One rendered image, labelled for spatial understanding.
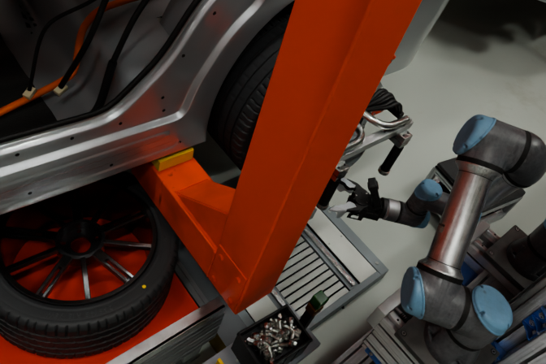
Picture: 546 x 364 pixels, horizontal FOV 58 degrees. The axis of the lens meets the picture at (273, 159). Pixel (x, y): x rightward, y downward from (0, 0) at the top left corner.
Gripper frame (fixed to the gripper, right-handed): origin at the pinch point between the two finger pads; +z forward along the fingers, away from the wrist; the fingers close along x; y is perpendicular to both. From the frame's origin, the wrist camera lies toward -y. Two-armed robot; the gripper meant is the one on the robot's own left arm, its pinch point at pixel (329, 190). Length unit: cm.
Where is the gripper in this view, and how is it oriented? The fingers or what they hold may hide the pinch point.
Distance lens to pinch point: 163.8
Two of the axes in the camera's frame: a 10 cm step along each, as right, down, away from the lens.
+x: 1.0, -7.0, 7.1
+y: -2.5, 6.7, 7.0
